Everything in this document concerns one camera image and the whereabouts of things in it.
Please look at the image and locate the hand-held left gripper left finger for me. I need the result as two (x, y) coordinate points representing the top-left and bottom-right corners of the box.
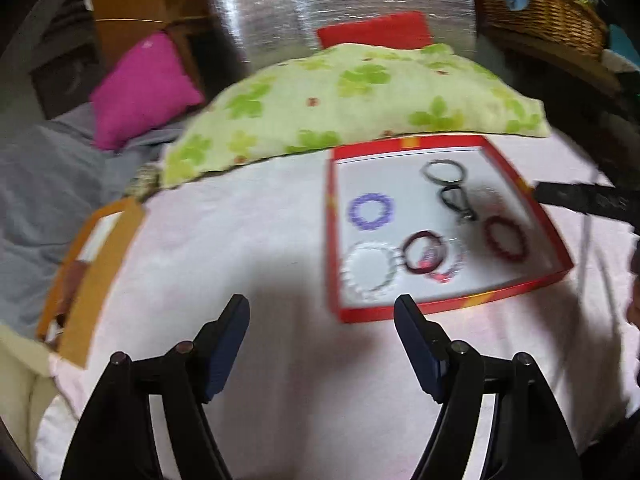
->
(60, 294), (251, 480)

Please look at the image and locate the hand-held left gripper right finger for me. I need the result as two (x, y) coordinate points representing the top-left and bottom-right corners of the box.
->
(393, 295), (583, 480)

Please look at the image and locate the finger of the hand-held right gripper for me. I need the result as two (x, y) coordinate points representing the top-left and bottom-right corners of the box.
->
(534, 181), (596, 212)

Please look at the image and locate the red shallow cardboard box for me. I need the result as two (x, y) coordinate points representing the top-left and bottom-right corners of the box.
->
(324, 135), (575, 324)

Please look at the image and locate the black cord bracelet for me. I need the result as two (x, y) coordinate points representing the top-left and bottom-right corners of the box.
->
(439, 185), (479, 223)

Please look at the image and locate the purple bead bracelet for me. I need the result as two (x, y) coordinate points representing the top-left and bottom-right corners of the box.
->
(348, 192), (396, 231)

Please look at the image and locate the wooden shelf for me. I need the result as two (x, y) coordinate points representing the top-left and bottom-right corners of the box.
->
(480, 25), (640, 106)

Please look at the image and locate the orange cardboard box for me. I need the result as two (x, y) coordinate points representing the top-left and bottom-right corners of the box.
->
(36, 197), (147, 367)

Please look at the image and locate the blue box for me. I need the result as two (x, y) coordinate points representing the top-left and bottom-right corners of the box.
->
(607, 25), (640, 70)

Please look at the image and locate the wicker basket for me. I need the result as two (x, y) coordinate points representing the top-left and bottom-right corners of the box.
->
(470, 0), (610, 58)

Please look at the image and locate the small patterned cloth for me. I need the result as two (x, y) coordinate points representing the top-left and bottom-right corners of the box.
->
(131, 164), (162, 197)

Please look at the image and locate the cream cushion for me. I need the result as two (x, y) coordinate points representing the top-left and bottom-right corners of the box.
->
(0, 322), (56, 461)

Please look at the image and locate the green leaf-print pillow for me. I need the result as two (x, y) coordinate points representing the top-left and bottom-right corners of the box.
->
(161, 42), (551, 190)

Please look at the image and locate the grey blanket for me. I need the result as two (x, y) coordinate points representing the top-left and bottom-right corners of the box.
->
(0, 102), (186, 336)

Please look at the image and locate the red cushion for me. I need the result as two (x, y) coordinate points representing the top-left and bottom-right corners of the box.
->
(316, 11), (433, 51)

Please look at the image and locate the magenta pillow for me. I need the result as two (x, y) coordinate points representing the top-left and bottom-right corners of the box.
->
(90, 31), (205, 151)

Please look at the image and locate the pink clear bead bracelet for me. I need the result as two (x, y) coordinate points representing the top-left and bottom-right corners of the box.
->
(425, 237), (468, 284)

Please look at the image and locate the dark red bead bracelet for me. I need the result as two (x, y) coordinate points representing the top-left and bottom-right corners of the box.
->
(402, 230), (448, 276)

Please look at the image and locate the white bead bracelet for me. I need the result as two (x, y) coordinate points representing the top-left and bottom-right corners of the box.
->
(342, 242), (399, 303)

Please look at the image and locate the grey ring bracelet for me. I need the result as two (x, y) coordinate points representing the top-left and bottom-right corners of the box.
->
(421, 159), (471, 186)

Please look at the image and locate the wooden furniture frame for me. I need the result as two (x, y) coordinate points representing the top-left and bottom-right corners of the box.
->
(87, 0), (221, 96)

